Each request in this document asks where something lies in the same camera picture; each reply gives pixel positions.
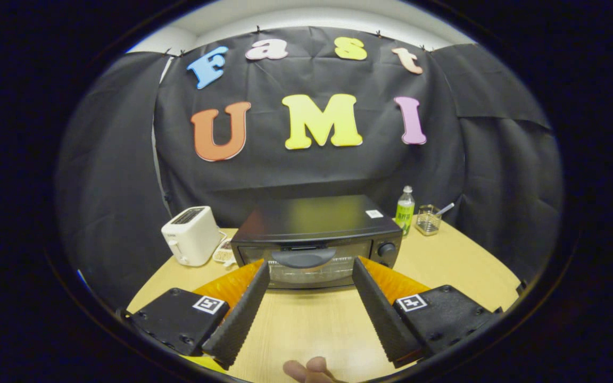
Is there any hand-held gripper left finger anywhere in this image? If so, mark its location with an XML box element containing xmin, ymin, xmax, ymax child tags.
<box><xmin>120</xmin><ymin>260</ymin><xmax>271</xmax><ymax>370</ymax></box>

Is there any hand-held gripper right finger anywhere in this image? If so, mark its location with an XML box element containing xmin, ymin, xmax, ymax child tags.
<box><xmin>352</xmin><ymin>257</ymin><xmax>502</xmax><ymax>369</ymax></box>

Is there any black toaster oven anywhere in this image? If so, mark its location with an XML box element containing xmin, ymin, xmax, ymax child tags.
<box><xmin>230</xmin><ymin>194</ymin><xmax>404</xmax><ymax>290</ymax></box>

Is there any white bread toaster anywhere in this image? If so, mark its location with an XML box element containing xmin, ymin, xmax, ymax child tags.
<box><xmin>161</xmin><ymin>206</ymin><xmax>222</xmax><ymax>267</ymax></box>

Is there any small white snack dish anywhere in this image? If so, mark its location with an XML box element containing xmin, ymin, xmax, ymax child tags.
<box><xmin>212</xmin><ymin>239</ymin><xmax>237</xmax><ymax>267</ymax></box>

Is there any clear glass container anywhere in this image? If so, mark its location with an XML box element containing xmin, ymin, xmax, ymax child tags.
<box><xmin>415</xmin><ymin>205</ymin><xmax>442</xmax><ymax>236</ymax></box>

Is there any clear bottle green label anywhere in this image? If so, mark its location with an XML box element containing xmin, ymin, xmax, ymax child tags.
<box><xmin>395</xmin><ymin>186</ymin><xmax>416</xmax><ymax>237</ymax></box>

